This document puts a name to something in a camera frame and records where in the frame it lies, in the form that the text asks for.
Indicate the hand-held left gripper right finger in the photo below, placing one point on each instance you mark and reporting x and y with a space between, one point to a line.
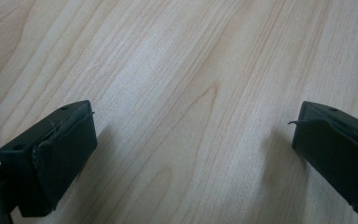
335 149

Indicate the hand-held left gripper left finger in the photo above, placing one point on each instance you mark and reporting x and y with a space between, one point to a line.
56 155

